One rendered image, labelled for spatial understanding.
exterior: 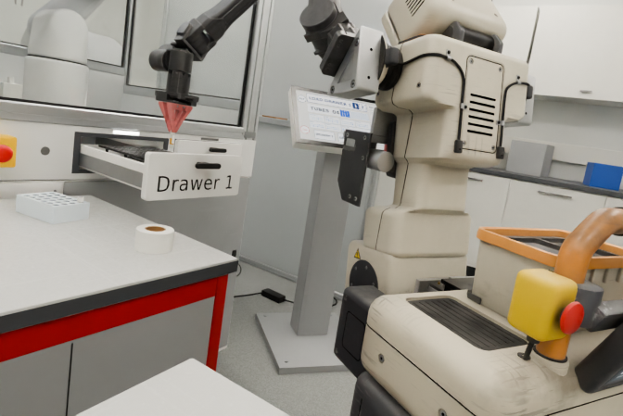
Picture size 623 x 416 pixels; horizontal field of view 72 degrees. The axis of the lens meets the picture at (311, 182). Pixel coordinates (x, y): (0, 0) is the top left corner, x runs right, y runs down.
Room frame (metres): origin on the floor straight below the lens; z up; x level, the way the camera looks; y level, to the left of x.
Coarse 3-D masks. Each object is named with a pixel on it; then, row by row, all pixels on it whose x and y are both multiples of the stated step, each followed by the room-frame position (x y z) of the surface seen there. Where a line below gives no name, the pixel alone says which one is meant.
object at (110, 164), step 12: (84, 156) 1.14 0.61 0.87; (96, 156) 1.11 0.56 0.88; (108, 156) 1.07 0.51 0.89; (120, 156) 1.06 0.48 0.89; (84, 168) 1.14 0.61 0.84; (96, 168) 1.10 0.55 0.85; (108, 168) 1.07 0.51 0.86; (120, 168) 1.04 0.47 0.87; (132, 168) 1.01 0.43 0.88; (120, 180) 1.03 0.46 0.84; (132, 180) 1.01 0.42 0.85
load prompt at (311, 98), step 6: (312, 96) 1.97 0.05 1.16; (318, 96) 1.99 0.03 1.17; (324, 96) 2.00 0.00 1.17; (312, 102) 1.95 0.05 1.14; (318, 102) 1.96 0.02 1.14; (324, 102) 1.98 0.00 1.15; (330, 102) 1.99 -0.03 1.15; (336, 102) 2.01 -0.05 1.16; (342, 102) 2.02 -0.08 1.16; (348, 102) 2.03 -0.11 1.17; (354, 102) 2.05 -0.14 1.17; (348, 108) 2.01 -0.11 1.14; (354, 108) 2.02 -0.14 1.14; (360, 108) 2.04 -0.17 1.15; (366, 108) 2.05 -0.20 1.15
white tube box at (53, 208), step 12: (48, 192) 0.97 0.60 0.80; (24, 204) 0.90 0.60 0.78; (36, 204) 0.88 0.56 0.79; (48, 204) 0.87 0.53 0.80; (60, 204) 0.89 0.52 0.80; (72, 204) 0.90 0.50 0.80; (84, 204) 0.92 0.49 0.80; (36, 216) 0.88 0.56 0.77; (48, 216) 0.86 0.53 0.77; (60, 216) 0.87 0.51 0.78; (72, 216) 0.90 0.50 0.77; (84, 216) 0.93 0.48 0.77
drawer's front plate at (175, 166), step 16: (160, 160) 0.97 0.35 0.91; (176, 160) 1.00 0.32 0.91; (192, 160) 1.04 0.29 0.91; (208, 160) 1.08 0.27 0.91; (224, 160) 1.13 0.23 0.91; (240, 160) 1.18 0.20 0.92; (144, 176) 0.95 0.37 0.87; (176, 176) 1.01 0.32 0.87; (192, 176) 1.05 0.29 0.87; (208, 176) 1.09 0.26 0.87; (224, 176) 1.13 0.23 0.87; (144, 192) 0.95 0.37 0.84; (160, 192) 0.98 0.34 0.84; (176, 192) 1.01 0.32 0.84; (192, 192) 1.05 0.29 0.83; (208, 192) 1.09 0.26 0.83; (224, 192) 1.14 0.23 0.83
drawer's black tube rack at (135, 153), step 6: (114, 150) 1.13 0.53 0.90; (120, 150) 1.13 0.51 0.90; (126, 150) 1.14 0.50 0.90; (132, 150) 1.16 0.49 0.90; (138, 150) 1.19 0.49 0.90; (144, 150) 1.20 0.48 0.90; (150, 150) 1.22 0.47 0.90; (156, 150) 1.24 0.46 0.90; (162, 150) 1.27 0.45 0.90; (126, 156) 1.12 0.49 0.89; (132, 156) 1.08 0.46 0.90; (138, 156) 1.07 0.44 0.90; (144, 156) 1.08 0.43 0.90; (144, 162) 1.17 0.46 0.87
